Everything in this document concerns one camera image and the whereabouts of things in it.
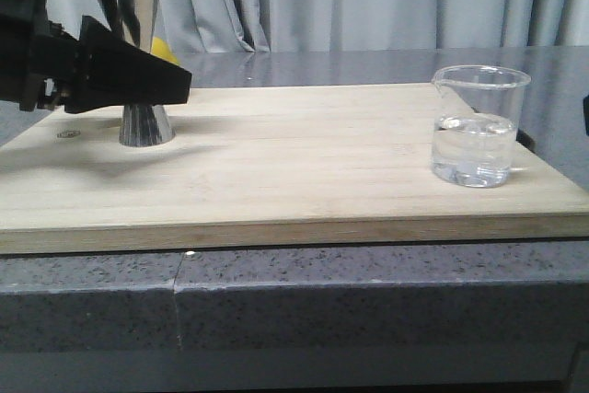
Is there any light wooden cutting board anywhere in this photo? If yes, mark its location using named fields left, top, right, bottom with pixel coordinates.
left=1, top=84, right=588, bottom=254

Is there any yellow lemon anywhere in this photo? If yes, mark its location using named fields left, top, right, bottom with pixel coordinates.
left=151, top=36, right=180, bottom=65

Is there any steel double jigger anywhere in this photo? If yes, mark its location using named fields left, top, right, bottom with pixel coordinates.
left=98, top=0, right=175, bottom=147

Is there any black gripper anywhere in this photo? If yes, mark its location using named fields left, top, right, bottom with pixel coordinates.
left=583, top=95, right=589, bottom=136
left=1, top=0, right=191, bottom=113

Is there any clear glass beaker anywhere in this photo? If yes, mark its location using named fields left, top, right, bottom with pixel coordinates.
left=431, top=64, right=531, bottom=188

